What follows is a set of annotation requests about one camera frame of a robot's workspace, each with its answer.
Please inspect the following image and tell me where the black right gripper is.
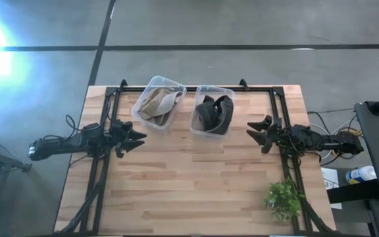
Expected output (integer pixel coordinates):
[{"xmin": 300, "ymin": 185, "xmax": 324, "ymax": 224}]
[{"xmin": 245, "ymin": 115, "xmax": 291, "ymax": 154}]

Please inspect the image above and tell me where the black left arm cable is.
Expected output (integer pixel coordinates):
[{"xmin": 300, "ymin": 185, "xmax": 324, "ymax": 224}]
[{"xmin": 64, "ymin": 98, "xmax": 111, "ymax": 139}]

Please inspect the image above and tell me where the dark grey cap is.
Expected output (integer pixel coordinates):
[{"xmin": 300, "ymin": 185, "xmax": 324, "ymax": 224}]
[{"xmin": 195, "ymin": 94, "xmax": 217, "ymax": 132}]

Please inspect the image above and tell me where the clear plastic bin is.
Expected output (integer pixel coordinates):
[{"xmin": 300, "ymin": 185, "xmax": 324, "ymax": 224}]
[
  {"xmin": 130, "ymin": 75, "xmax": 188, "ymax": 131},
  {"xmin": 189, "ymin": 84, "xmax": 237, "ymax": 138}
]

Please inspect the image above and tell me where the white paper sheet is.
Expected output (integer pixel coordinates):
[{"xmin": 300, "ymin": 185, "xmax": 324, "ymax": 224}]
[{"xmin": 320, "ymin": 167, "xmax": 343, "ymax": 211}]

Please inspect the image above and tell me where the black aluminium table frame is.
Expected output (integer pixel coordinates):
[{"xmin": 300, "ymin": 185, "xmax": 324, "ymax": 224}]
[{"xmin": 59, "ymin": 78, "xmax": 337, "ymax": 235}]

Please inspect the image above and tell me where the bundle of right arm cables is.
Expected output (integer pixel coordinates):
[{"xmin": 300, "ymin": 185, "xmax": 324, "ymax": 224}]
[{"xmin": 307, "ymin": 107, "xmax": 365, "ymax": 167}]

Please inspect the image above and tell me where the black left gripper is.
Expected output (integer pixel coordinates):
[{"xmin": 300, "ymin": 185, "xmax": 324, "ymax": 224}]
[{"xmin": 110, "ymin": 120, "xmax": 147, "ymax": 159}]

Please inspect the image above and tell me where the tan cap with strap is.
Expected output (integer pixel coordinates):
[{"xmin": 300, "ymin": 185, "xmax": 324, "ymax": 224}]
[{"xmin": 138, "ymin": 87, "xmax": 169, "ymax": 121}]

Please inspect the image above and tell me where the grey-beige cap with pale brim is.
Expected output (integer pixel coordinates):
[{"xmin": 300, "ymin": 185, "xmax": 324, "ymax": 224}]
[{"xmin": 153, "ymin": 90, "xmax": 183, "ymax": 119}]

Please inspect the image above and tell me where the small green plant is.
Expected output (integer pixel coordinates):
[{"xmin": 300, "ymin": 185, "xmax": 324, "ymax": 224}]
[{"xmin": 263, "ymin": 179, "xmax": 306, "ymax": 223}]

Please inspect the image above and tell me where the plastic bottle with blue label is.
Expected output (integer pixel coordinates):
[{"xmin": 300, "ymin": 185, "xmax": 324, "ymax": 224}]
[{"xmin": 345, "ymin": 165, "xmax": 378, "ymax": 185}]

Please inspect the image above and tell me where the black cap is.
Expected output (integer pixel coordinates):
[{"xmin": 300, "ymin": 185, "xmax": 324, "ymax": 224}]
[{"xmin": 213, "ymin": 94, "xmax": 235, "ymax": 136}]

